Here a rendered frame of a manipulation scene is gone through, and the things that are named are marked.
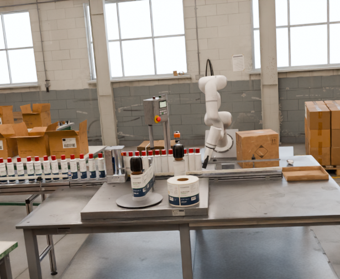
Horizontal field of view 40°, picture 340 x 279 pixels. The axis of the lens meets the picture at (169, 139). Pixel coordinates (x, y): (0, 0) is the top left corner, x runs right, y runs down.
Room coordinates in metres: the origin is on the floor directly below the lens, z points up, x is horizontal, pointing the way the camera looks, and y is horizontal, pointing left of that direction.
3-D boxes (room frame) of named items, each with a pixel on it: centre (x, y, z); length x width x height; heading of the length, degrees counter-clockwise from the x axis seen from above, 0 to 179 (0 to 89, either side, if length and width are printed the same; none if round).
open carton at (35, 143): (5.19, 1.48, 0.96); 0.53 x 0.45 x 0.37; 167
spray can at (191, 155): (3.52, -0.16, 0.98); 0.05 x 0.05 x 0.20
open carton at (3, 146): (5.23, 1.94, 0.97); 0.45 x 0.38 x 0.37; 168
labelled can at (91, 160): (3.59, 0.63, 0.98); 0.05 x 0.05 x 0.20
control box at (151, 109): (3.62, 0.09, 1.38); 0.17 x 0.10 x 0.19; 139
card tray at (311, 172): (3.42, -1.00, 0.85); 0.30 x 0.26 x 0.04; 84
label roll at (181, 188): (2.87, -0.06, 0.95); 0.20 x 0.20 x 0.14
